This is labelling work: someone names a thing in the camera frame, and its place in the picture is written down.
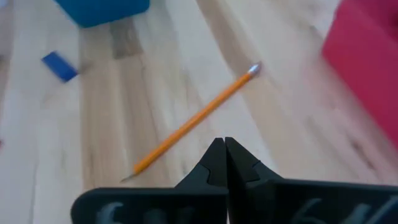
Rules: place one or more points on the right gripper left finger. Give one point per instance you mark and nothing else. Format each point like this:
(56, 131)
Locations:
(186, 205)

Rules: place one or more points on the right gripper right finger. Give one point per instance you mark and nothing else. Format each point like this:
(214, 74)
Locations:
(280, 202)

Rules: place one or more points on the orange pencil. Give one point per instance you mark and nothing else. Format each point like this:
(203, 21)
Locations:
(192, 121)

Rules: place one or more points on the blue eraser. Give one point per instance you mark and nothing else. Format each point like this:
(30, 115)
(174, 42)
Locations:
(59, 67)

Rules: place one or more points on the red plastic bin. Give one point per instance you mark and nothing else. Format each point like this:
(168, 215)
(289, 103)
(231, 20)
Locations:
(367, 62)

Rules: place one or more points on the teal plastic bin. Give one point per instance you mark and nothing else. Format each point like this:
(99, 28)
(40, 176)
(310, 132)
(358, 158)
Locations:
(102, 11)

